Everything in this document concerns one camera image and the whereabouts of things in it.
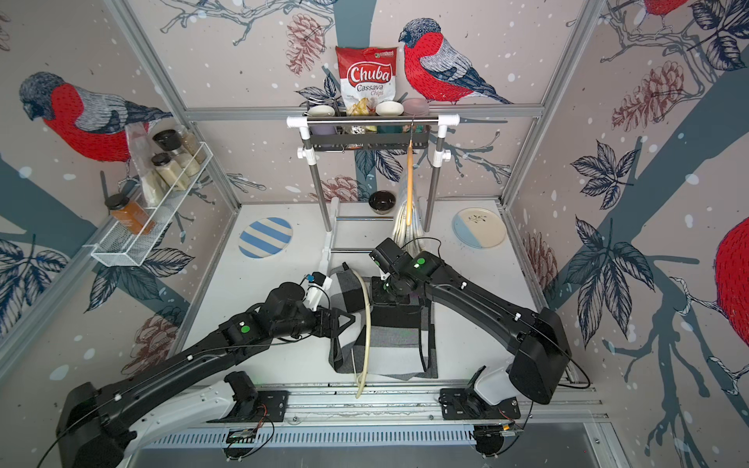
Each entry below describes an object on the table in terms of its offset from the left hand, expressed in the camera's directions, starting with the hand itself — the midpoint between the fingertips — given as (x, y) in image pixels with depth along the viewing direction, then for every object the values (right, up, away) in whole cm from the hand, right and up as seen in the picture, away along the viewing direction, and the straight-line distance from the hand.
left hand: (348, 313), depth 73 cm
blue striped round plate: (-37, +18, +38) cm, 56 cm away
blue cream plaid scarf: (+16, +19, +5) cm, 25 cm away
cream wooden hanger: (+5, -7, +3) cm, 9 cm away
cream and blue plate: (+47, +21, +41) cm, 66 cm away
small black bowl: (+8, +32, +45) cm, 56 cm away
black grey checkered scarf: (+15, -11, +11) cm, 21 cm away
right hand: (+6, +3, +4) cm, 8 cm away
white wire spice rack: (-54, +17, -3) cm, 57 cm away
